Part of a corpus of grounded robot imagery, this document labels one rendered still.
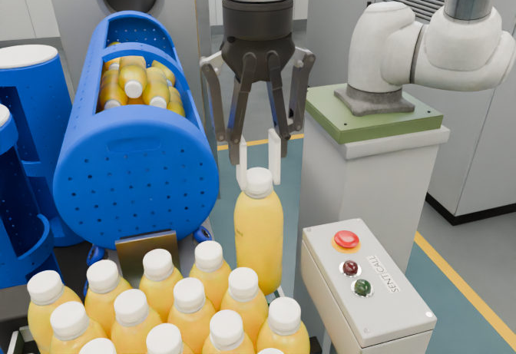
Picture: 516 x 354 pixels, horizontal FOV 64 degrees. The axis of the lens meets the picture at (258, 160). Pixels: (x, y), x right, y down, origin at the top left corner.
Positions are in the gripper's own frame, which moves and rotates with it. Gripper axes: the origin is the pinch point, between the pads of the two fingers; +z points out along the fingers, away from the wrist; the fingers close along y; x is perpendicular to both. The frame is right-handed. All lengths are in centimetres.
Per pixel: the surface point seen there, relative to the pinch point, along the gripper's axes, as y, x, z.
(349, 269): -10.2, 9.4, 13.3
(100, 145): 21.2, -18.4, 4.6
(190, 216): 8.3, -18.3, 22.1
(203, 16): -16, -158, 16
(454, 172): -137, -103, 92
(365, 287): -10.6, 12.8, 13.1
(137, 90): 15, -52, 9
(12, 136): 51, -71, 26
